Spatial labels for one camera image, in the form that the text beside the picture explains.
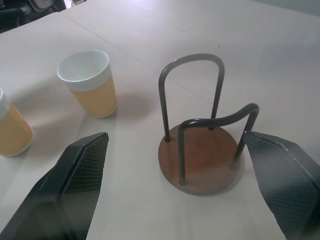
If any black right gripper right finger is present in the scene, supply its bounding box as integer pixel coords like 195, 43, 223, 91
243, 130, 320, 240

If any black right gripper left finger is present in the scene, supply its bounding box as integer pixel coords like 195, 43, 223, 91
0, 132, 110, 240

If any orange ribbed paper cup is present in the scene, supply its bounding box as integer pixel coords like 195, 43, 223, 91
0, 87, 34, 158
56, 50, 118, 119

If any dark chair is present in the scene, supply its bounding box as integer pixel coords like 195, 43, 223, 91
0, 0, 68, 35

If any wire cup holder wooden base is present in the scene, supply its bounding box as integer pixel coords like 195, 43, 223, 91
157, 53, 260, 196

